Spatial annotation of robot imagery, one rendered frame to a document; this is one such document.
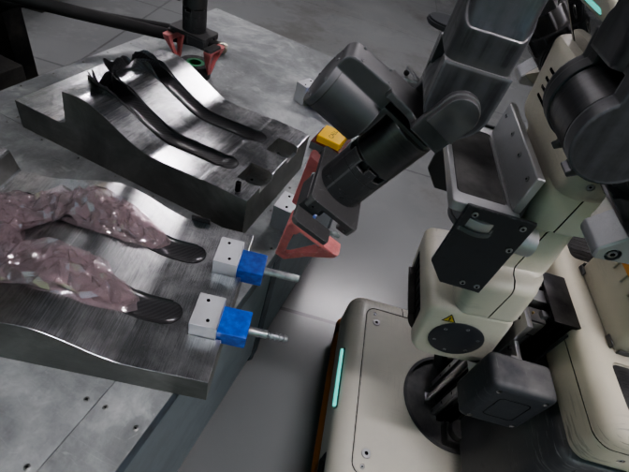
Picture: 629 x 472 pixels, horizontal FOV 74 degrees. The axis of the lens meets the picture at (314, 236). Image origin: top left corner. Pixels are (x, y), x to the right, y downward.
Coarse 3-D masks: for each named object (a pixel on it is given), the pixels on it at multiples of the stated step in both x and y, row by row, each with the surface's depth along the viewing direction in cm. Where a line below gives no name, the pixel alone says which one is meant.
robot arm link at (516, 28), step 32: (480, 0) 30; (512, 0) 30; (544, 0) 30; (448, 32) 34; (480, 32) 31; (512, 32) 31; (448, 64) 33; (480, 64) 33; (512, 64) 32; (480, 96) 34; (480, 128) 36
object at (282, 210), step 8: (280, 200) 77; (288, 200) 77; (280, 208) 75; (288, 208) 76; (272, 216) 77; (280, 216) 77; (288, 216) 76; (272, 224) 79; (280, 224) 78; (336, 232) 78
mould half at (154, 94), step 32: (32, 96) 80; (64, 96) 72; (96, 96) 72; (160, 96) 80; (32, 128) 81; (64, 128) 77; (96, 128) 74; (128, 128) 73; (192, 128) 81; (256, 128) 85; (288, 128) 87; (96, 160) 79; (128, 160) 75; (160, 160) 72; (192, 160) 74; (256, 160) 77; (160, 192) 77; (192, 192) 74; (224, 192) 70; (256, 192) 72; (224, 224) 75
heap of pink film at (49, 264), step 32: (64, 192) 58; (96, 192) 58; (0, 224) 54; (32, 224) 57; (96, 224) 58; (128, 224) 59; (0, 256) 52; (32, 256) 51; (64, 256) 52; (96, 256) 54; (64, 288) 50; (96, 288) 52; (128, 288) 55
